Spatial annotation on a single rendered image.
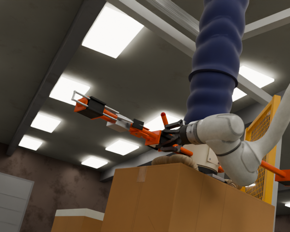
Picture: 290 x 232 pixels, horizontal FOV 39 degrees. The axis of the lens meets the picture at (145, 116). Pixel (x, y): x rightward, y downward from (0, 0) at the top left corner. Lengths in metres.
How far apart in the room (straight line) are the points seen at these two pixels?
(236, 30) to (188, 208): 0.96
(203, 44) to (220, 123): 0.70
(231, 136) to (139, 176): 0.43
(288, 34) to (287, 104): 4.36
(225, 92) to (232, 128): 0.53
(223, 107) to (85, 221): 1.47
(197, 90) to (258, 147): 0.51
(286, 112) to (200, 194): 0.42
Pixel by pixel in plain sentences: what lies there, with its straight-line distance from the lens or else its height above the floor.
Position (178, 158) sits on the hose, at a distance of 1.65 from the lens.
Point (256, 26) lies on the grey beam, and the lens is 4.44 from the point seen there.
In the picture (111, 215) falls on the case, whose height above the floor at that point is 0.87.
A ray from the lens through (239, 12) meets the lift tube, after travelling 2.11.
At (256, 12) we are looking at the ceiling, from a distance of 5.45.
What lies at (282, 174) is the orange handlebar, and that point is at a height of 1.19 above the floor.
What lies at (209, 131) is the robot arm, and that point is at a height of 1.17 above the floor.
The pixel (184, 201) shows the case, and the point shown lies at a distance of 1.46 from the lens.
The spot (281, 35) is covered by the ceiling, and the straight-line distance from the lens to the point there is 5.85.
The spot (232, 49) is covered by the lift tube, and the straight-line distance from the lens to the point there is 1.98.
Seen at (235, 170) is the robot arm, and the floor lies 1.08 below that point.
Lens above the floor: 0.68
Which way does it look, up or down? 21 degrees up
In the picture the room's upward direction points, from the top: 12 degrees clockwise
